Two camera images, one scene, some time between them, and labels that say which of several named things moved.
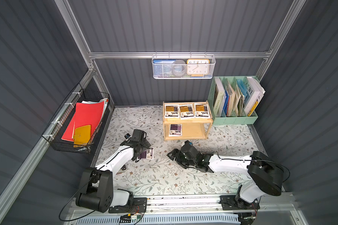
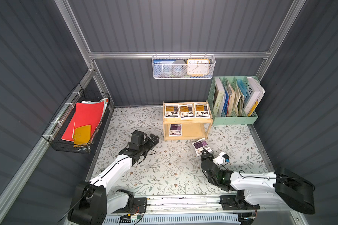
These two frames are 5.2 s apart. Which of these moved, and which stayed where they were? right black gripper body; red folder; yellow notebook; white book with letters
Moved: right black gripper body
Stayed: white book with letters; red folder; yellow notebook
